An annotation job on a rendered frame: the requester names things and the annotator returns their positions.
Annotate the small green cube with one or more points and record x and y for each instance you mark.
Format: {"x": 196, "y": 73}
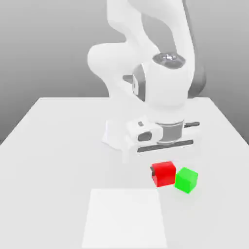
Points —
{"x": 186, "y": 180}

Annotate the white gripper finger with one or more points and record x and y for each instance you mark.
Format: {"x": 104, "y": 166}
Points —
{"x": 152, "y": 171}

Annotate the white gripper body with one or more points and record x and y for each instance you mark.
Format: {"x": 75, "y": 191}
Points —
{"x": 165, "y": 146}

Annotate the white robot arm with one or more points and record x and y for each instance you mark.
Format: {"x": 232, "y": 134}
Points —
{"x": 167, "y": 87}

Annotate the small red cube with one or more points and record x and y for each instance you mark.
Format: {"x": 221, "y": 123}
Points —
{"x": 165, "y": 174}

